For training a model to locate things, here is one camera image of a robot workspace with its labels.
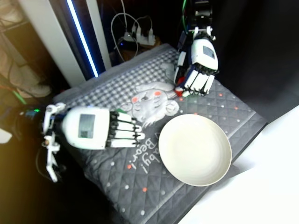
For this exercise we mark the white cloth bundle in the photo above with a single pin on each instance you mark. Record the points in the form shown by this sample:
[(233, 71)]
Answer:
[(32, 87)]

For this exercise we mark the white pillar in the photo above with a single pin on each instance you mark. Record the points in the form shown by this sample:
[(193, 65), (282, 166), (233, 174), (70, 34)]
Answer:
[(58, 46)]

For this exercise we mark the white power strip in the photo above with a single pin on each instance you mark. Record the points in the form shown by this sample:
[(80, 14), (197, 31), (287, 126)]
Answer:
[(143, 38)]

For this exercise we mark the red block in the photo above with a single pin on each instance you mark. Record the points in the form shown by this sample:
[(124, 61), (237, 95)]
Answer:
[(179, 93)]

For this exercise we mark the blue LED light strip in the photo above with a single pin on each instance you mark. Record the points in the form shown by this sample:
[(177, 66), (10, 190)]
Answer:
[(81, 37)]

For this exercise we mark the cream round plate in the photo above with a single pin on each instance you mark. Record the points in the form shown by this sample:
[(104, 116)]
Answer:
[(195, 149)]

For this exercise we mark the grey quilt with bear print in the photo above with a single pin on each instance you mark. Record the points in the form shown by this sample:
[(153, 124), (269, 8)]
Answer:
[(140, 182)]

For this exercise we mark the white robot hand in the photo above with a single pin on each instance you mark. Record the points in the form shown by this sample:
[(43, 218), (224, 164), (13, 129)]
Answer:
[(203, 53), (86, 128)]

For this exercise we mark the white board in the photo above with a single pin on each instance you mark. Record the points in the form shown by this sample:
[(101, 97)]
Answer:
[(257, 182)]

